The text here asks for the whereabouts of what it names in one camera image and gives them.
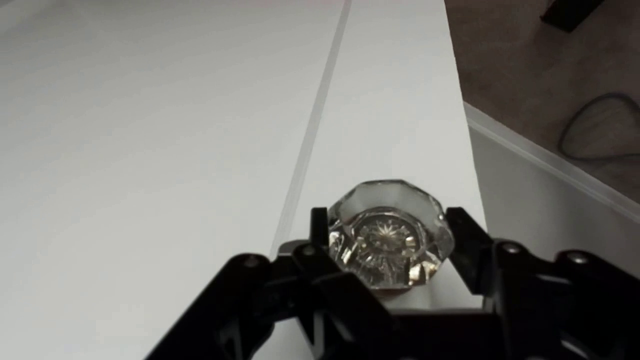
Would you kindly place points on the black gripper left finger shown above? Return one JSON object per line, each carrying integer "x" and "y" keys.
{"x": 293, "y": 306}

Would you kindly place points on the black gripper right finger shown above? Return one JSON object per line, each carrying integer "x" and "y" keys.
{"x": 552, "y": 306}

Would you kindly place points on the silver door knob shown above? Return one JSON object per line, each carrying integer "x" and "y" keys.
{"x": 387, "y": 232}

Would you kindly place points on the white closet door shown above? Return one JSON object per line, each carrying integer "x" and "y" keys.
{"x": 167, "y": 132}

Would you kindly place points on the white chair corner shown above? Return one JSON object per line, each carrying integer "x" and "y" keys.
{"x": 607, "y": 130}

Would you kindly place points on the black rectangular object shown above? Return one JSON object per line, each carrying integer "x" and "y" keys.
{"x": 570, "y": 12}

